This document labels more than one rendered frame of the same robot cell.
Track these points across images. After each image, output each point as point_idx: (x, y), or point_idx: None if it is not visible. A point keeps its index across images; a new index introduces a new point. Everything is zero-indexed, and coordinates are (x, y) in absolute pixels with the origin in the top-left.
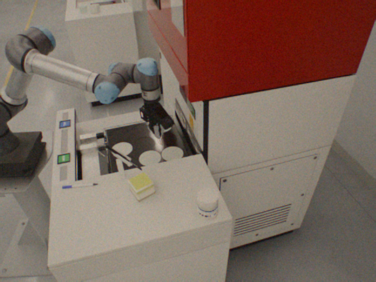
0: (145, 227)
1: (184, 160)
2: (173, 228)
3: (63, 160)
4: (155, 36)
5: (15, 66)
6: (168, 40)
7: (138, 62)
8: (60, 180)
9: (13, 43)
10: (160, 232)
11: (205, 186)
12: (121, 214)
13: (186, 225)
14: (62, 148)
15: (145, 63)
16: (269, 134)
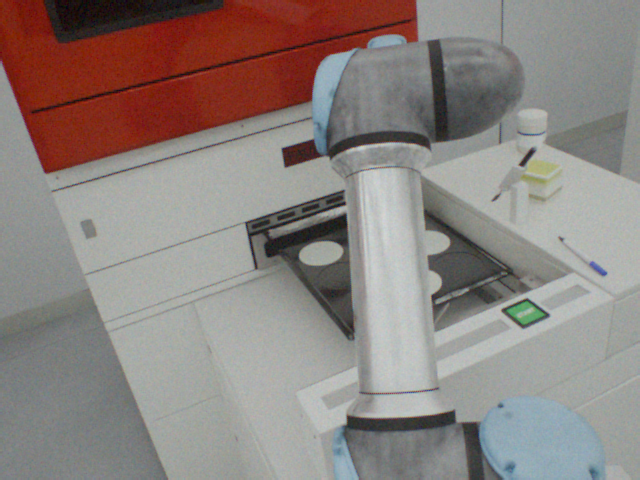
0: (595, 178)
1: (441, 179)
2: (577, 162)
3: (531, 311)
4: (147, 130)
5: (524, 88)
6: (291, 42)
7: (395, 41)
8: (586, 294)
9: (486, 40)
10: (591, 168)
11: (485, 157)
12: (594, 200)
13: (564, 156)
14: (491, 336)
15: (399, 36)
16: None
